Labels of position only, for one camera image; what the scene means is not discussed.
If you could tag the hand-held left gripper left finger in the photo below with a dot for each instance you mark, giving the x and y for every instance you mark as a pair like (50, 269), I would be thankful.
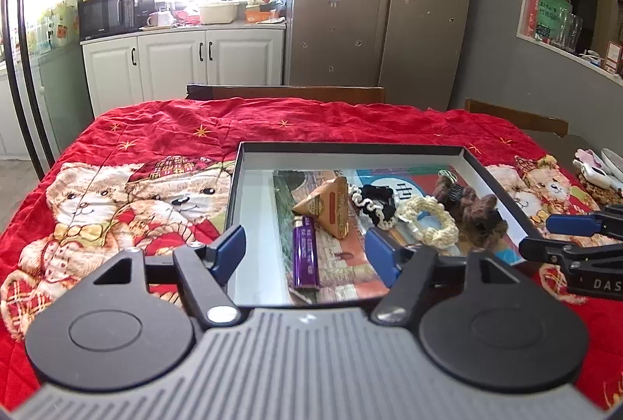
(228, 249)

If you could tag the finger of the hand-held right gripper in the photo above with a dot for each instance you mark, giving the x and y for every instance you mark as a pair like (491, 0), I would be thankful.
(569, 224)
(574, 257)

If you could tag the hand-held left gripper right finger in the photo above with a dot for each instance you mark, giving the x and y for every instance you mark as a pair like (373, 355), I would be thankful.
(382, 254)

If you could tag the black shallow cardboard box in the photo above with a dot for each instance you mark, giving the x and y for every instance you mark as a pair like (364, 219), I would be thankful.
(258, 225)

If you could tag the black white-trimmed scrunchie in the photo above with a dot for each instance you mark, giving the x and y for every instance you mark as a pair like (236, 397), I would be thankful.
(375, 201)

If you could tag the cream knitted scrunchie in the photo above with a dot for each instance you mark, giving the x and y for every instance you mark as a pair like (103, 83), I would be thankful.
(445, 225)

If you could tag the brown triangular snack packet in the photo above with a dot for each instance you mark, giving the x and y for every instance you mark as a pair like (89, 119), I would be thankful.
(326, 210)

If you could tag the purple lighter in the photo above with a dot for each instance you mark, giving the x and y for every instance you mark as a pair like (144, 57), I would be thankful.
(305, 254)

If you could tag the brown fuzzy hair claw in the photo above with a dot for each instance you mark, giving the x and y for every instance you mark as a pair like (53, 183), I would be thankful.
(484, 218)
(445, 193)

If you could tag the woven brown coaster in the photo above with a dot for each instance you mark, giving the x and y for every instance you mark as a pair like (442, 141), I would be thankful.
(601, 195)

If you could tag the white pink small object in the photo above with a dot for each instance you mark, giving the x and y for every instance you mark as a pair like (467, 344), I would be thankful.
(594, 169)

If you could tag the white plate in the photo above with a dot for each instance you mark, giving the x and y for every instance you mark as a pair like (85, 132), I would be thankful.
(614, 159)

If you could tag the red bear printed blanket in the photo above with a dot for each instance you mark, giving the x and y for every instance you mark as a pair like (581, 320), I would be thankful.
(146, 142)

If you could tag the dark wooden chair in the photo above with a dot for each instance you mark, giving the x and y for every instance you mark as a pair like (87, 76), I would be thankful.
(292, 92)

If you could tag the clear drinking glasses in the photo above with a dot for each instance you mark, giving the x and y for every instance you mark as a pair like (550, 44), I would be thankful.
(569, 33)

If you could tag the white kitchen cabinet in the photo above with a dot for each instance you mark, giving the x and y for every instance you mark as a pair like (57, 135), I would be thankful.
(170, 64)

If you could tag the green card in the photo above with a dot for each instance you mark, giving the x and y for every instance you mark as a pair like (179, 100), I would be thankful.
(552, 18)

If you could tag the red card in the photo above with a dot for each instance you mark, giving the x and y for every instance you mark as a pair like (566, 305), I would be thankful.
(535, 1)

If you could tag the white plastic basin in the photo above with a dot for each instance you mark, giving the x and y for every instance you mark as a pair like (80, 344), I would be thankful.
(218, 13)

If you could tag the white mug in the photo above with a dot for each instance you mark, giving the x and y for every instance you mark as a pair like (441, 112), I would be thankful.
(158, 19)

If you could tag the beige double-door refrigerator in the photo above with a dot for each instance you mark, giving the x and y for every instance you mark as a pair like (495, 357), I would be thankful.
(379, 11)

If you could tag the black microwave oven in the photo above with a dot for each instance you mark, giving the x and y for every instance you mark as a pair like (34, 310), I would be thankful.
(104, 16)

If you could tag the black framed glass door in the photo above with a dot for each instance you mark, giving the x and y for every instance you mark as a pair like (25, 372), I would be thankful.
(17, 35)

